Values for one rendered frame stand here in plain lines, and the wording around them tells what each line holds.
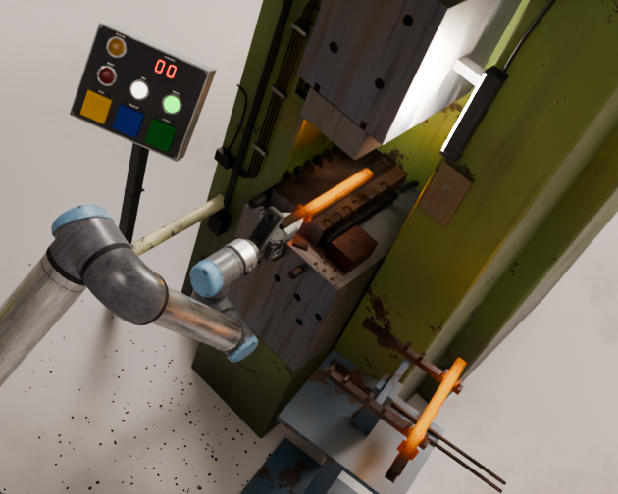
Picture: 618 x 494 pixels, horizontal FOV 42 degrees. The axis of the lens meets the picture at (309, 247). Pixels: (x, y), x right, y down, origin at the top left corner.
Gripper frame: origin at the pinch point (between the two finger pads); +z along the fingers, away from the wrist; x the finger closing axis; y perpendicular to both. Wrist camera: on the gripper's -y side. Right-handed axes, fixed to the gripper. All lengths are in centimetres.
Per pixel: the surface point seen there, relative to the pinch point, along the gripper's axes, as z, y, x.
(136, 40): -9, -20, -63
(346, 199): 18.6, 1.2, 3.4
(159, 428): -30, 100, -4
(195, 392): -10, 100, -7
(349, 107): 3.7, -39.3, 0.2
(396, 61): 4, -58, 7
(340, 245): 4.4, 2.1, 13.8
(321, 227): 3.3, 0.9, 6.5
